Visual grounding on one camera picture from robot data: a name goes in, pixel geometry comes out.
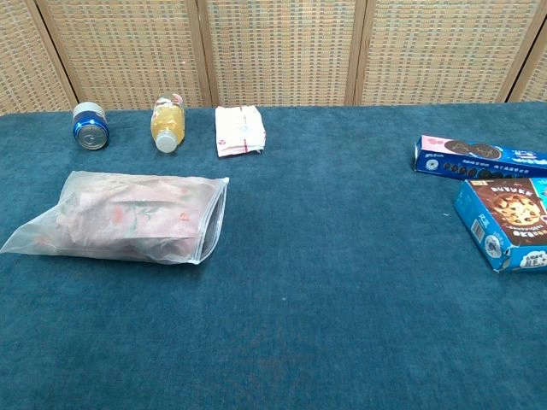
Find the frosted plastic zip bag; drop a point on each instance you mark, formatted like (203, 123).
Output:
(34, 239)

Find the teal carpet table cover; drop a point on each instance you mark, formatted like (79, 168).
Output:
(299, 277)

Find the white red tissue packet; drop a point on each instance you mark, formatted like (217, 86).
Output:
(239, 130)

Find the yellow drink plastic bottle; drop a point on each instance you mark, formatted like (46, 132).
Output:
(168, 121)

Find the woven wooden folding screen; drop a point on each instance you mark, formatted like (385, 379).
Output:
(278, 51)

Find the blue aluminium drink can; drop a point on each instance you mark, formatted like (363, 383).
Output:
(90, 128)

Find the long blue sandwich cookie box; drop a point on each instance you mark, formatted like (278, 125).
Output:
(478, 160)

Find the blue chocolate chip cookie box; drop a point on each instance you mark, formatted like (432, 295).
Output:
(508, 222)

